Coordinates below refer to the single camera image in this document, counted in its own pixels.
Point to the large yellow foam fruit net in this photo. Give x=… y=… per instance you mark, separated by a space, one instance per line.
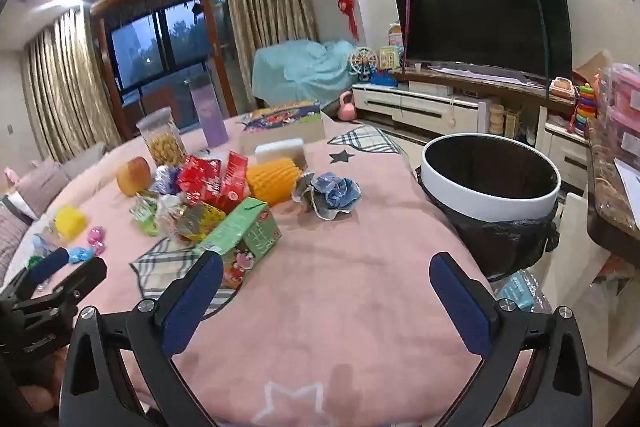
x=272 y=182

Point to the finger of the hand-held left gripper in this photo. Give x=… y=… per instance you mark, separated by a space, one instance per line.
x=75 y=282
x=47 y=264

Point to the clear jar of yellow snacks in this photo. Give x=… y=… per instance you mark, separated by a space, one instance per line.
x=160 y=142

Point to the grey sofa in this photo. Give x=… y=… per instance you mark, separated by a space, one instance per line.
x=40 y=187

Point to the pink wrapped candy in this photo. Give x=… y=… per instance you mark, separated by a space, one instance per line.
x=100 y=248
x=95 y=234

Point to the black flat television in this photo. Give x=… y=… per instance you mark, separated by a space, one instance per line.
x=480 y=17

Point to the blue foil wrapper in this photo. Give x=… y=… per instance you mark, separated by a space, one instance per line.
x=166 y=179

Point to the white television cabinet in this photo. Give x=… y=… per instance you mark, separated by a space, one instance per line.
x=415 y=104

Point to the thin pink rod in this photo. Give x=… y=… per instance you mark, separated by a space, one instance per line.
x=408 y=17

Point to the green drink carton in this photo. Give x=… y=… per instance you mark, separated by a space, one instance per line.
x=245 y=237

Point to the crumpled gold wrapper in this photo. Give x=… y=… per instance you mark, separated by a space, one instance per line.
x=195 y=222

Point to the white bin with black bag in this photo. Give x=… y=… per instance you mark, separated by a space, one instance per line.
x=490 y=202

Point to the pink kettlebell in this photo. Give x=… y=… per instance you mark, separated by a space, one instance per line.
x=346 y=107

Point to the ferris wheel toy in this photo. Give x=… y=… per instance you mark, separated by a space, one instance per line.
x=362 y=62

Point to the pink orange toy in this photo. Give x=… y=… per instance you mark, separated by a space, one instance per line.
x=560 y=87

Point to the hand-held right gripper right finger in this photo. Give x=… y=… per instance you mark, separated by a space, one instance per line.
x=462 y=307

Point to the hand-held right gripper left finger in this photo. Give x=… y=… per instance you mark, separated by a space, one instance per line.
x=192 y=302

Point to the light blue tissue packet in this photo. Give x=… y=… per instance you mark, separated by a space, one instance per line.
x=517 y=289

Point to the green drink pouch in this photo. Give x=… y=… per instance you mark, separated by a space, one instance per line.
x=145 y=212

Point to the wooden framed glass door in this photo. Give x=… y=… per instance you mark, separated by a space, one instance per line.
x=160 y=52

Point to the colourful activity toy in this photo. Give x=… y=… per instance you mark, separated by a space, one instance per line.
x=390 y=57

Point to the small yellow foam fruit net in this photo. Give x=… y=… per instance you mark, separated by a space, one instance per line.
x=70 y=222

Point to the thick colourful book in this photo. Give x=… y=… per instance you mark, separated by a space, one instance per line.
x=280 y=122

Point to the beige curtain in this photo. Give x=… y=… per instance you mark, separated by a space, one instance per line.
x=270 y=2
x=60 y=92

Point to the crumpled blue white wrapper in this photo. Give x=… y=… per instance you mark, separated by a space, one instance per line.
x=327 y=194

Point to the marble side table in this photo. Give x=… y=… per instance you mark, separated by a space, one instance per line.
x=610 y=207

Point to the purple bottle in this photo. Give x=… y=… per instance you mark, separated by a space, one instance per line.
x=210 y=114

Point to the stack of pink storage boxes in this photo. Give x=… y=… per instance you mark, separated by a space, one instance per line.
x=622 y=107

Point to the white paper sheet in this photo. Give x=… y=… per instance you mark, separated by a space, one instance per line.
x=627 y=187

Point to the red yellow apple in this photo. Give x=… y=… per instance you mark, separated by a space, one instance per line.
x=134 y=174

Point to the teal covered armchair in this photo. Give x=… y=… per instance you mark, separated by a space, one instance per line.
x=300 y=67

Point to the pink blanket with plaid patches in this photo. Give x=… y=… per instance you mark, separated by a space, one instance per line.
x=350 y=267

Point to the brown cardboard box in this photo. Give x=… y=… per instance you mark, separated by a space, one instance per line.
x=595 y=67

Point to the white foam block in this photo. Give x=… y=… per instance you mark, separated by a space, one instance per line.
x=280 y=152

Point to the blue wrapped candy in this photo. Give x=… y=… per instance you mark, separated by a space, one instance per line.
x=77 y=253

